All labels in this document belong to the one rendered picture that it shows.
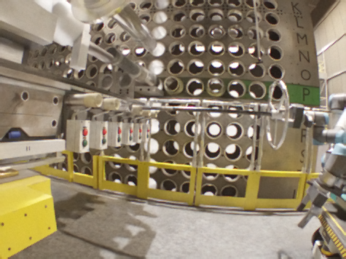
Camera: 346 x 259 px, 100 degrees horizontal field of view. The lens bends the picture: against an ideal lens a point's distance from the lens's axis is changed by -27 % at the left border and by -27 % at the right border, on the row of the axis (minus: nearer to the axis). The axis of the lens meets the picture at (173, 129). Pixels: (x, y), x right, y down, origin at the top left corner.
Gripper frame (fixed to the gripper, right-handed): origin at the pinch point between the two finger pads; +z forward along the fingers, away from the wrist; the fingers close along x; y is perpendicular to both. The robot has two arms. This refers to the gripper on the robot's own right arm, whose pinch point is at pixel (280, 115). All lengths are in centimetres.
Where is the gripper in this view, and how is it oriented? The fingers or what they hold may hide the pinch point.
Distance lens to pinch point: 114.4
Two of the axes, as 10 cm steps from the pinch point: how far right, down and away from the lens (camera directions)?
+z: -9.7, -0.6, 2.2
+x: -0.6, -8.7, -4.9
